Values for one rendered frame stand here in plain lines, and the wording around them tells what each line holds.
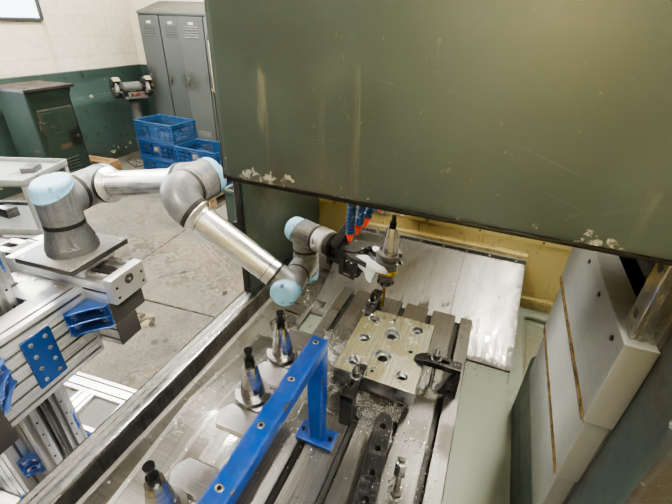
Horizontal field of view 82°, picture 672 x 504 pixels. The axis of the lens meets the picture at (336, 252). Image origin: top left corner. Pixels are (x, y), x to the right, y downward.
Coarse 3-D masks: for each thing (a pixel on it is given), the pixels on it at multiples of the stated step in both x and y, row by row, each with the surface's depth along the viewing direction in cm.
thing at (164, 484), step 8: (160, 472) 51; (144, 488) 49; (152, 488) 49; (160, 488) 50; (168, 488) 51; (144, 496) 50; (152, 496) 49; (160, 496) 50; (168, 496) 51; (176, 496) 53
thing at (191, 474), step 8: (192, 456) 61; (184, 464) 60; (192, 464) 60; (200, 464) 60; (208, 464) 60; (176, 472) 59; (184, 472) 59; (192, 472) 59; (200, 472) 59; (208, 472) 59; (216, 472) 59; (176, 480) 58; (184, 480) 58; (192, 480) 58; (200, 480) 58; (208, 480) 58; (184, 488) 57; (192, 488) 57; (200, 488) 57; (192, 496) 56; (200, 496) 56
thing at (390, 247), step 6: (390, 228) 90; (396, 228) 90; (390, 234) 90; (396, 234) 90; (384, 240) 91; (390, 240) 90; (396, 240) 91; (384, 246) 92; (390, 246) 91; (396, 246) 91; (384, 252) 92; (390, 252) 91; (396, 252) 92
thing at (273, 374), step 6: (258, 366) 78; (264, 366) 77; (270, 366) 78; (276, 366) 78; (264, 372) 76; (270, 372) 76; (276, 372) 76; (282, 372) 76; (264, 378) 75; (270, 378) 75; (276, 378) 75; (282, 378) 75; (270, 384) 74; (276, 384) 74
